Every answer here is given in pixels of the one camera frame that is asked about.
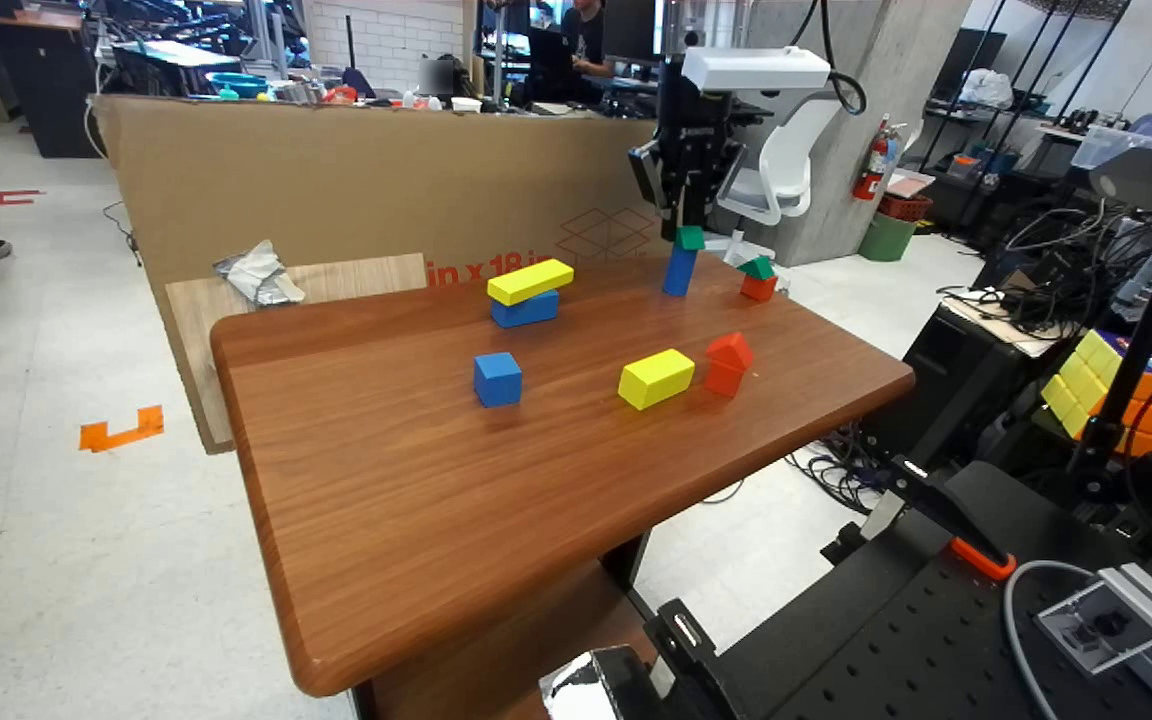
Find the blue rectangular block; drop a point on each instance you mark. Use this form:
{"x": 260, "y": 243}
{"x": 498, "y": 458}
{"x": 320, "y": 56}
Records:
{"x": 527, "y": 312}

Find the crumpled white cloth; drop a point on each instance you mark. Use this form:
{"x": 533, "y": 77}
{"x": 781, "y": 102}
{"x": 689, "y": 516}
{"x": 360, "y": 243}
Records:
{"x": 260, "y": 273}

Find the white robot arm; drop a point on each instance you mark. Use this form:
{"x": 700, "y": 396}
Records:
{"x": 776, "y": 121}

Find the blue cube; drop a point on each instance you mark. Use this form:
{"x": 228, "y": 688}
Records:
{"x": 498, "y": 378}

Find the green triangular block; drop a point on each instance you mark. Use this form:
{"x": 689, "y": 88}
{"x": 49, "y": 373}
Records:
{"x": 689, "y": 238}

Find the small blue block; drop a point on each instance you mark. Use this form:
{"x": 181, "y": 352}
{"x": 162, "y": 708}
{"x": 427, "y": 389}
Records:
{"x": 678, "y": 273}

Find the red fire extinguisher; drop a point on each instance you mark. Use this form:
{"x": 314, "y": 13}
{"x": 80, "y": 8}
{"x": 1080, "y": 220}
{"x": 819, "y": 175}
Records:
{"x": 878, "y": 160}

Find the clear plastic box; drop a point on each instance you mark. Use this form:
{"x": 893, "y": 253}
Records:
{"x": 1103, "y": 627}

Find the black cabinet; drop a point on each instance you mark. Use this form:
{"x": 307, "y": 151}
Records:
{"x": 45, "y": 83}

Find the yellow rectangular block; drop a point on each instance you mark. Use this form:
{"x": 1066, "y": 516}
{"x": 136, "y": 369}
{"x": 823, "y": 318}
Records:
{"x": 658, "y": 378}
{"x": 528, "y": 281}

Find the wooden table pedestal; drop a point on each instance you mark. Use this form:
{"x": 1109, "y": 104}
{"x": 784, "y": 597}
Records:
{"x": 510, "y": 653}

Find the black stand pole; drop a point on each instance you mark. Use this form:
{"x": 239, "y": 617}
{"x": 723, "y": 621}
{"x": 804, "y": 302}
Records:
{"x": 1135, "y": 367}

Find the yellow sticky note pad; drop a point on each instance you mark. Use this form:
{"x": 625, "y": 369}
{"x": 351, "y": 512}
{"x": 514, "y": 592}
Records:
{"x": 1080, "y": 381}

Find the light wooden board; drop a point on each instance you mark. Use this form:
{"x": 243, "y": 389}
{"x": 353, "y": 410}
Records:
{"x": 201, "y": 332}

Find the small red block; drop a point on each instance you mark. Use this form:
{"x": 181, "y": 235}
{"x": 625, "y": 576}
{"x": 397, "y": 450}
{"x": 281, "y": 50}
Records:
{"x": 757, "y": 289}

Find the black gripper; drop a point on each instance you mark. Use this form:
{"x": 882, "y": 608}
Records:
{"x": 681, "y": 142}

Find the green bin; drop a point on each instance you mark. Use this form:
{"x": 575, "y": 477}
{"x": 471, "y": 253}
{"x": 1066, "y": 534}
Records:
{"x": 884, "y": 238}

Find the person in dark clothes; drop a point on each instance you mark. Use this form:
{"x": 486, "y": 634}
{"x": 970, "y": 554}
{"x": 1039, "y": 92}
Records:
{"x": 575, "y": 44}

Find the black perforated board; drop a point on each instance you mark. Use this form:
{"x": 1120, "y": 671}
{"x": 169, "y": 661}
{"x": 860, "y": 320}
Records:
{"x": 898, "y": 641}

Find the large brown cardboard sheet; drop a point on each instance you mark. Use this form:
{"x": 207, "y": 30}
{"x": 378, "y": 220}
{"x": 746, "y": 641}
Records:
{"x": 338, "y": 187}

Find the shiny metal object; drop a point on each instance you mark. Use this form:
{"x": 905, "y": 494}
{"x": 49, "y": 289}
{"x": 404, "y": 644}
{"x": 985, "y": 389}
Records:
{"x": 585, "y": 686}

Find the orange-red cube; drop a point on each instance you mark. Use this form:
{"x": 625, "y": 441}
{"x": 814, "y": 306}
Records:
{"x": 726, "y": 367}

